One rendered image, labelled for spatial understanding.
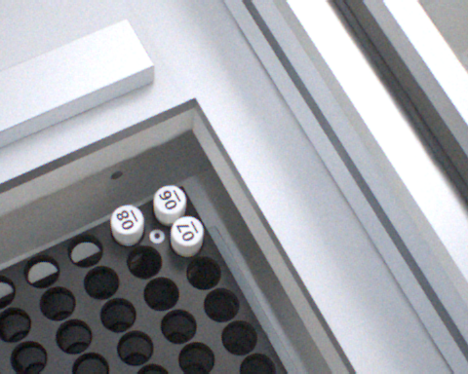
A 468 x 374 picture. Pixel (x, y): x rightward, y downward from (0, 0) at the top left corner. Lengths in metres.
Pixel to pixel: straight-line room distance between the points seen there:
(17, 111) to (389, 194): 0.13
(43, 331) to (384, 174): 0.14
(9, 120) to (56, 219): 0.10
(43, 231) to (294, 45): 0.16
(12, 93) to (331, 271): 0.12
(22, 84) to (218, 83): 0.07
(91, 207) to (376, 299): 0.15
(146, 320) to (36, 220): 0.08
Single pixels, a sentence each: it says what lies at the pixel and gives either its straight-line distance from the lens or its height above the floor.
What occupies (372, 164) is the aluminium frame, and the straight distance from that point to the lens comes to 0.32.
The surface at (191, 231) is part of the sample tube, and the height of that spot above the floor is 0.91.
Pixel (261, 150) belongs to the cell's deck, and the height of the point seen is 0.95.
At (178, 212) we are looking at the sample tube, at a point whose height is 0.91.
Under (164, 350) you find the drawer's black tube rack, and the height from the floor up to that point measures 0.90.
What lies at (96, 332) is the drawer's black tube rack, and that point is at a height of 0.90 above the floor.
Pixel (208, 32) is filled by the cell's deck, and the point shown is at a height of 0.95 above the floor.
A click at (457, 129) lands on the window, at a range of 0.31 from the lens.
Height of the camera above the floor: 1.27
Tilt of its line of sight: 67 degrees down
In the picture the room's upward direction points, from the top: 11 degrees clockwise
